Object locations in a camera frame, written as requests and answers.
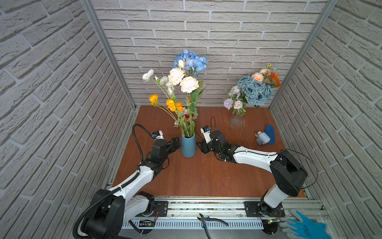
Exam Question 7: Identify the teal ceramic vase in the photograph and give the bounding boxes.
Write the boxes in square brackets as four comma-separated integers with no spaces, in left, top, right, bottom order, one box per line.
[181,134,197,158]

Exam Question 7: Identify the clear glass vase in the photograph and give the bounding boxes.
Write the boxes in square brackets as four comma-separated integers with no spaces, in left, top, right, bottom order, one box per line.
[230,113,243,126]

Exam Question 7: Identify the orange white small bouquet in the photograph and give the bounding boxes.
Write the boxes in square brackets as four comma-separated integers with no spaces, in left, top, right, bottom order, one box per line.
[149,94,190,137]

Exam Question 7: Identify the dusty blue rose bouquet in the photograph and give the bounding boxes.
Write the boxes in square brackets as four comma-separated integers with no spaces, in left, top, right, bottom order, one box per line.
[236,76,274,107]

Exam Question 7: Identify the pink white mixed bouquet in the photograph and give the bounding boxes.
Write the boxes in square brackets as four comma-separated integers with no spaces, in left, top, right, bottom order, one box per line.
[168,60,203,122]

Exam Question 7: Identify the white poppy stem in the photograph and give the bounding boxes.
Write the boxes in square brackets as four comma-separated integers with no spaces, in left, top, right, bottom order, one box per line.
[142,69,177,106]

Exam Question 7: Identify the blue hydrangea white bouquet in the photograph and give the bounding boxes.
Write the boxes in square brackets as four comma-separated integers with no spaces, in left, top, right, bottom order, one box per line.
[172,49,208,77]

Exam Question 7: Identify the orange gerbera stem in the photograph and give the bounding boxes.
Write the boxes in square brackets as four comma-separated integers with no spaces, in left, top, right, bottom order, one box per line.
[269,72,282,88]

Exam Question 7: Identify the peach rose stem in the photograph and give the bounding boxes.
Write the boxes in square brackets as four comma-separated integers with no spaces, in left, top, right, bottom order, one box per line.
[251,63,272,84]

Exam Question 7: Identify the white lilac mixed bouquet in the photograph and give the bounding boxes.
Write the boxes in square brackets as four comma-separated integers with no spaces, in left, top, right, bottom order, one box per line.
[223,86,248,116]

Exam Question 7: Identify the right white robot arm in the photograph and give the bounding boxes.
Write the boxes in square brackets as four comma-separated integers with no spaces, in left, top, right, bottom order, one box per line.
[197,125,308,214]

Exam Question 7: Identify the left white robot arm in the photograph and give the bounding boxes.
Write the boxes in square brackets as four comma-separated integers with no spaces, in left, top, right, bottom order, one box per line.
[73,134,181,239]

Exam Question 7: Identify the blue oval object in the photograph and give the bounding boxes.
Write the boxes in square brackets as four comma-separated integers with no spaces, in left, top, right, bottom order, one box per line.
[265,124,276,145]

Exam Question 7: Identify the black blue pliers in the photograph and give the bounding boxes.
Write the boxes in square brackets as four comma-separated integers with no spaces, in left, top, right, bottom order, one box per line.
[196,213,229,239]

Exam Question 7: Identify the blue grey work glove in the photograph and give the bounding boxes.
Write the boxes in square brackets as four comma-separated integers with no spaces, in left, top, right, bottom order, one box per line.
[279,210,331,239]

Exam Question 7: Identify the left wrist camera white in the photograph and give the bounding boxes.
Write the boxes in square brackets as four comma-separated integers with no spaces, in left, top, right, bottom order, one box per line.
[152,130,164,140]

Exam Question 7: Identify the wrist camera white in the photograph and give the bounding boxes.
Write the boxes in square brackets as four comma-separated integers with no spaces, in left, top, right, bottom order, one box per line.
[201,125,211,143]
[152,130,164,140]

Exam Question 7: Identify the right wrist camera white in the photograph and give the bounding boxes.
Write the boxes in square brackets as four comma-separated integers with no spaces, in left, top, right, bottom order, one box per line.
[201,125,211,143]

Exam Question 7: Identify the black corrugated cable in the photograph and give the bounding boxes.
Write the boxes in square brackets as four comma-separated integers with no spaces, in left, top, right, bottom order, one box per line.
[72,123,154,239]

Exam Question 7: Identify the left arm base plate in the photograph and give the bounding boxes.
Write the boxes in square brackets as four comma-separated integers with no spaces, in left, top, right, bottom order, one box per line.
[137,201,169,217]

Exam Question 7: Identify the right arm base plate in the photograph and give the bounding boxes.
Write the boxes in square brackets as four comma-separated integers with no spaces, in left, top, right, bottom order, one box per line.
[244,201,286,218]

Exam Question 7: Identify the white slotted cable duct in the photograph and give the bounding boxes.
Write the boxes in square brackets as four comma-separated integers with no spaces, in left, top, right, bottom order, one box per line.
[131,219,264,230]

